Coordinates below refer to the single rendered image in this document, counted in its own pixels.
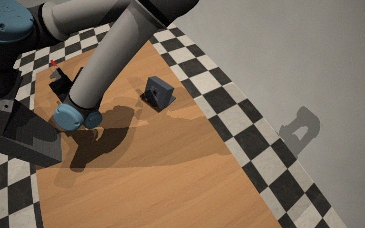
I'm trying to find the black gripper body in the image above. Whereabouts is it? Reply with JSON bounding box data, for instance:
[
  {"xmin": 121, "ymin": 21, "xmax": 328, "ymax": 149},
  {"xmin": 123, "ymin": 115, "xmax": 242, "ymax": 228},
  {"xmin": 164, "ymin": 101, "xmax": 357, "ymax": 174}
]
[{"xmin": 49, "ymin": 75, "xmax": 72, "ymax": 103}]

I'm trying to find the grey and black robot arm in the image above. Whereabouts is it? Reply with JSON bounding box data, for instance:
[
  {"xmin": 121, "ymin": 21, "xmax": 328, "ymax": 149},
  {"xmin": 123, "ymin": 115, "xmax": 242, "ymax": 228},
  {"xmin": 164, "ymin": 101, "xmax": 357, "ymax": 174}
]
[{"xmin": 0, "ymin": 0, "xmax": 199, "ymax": 132}]

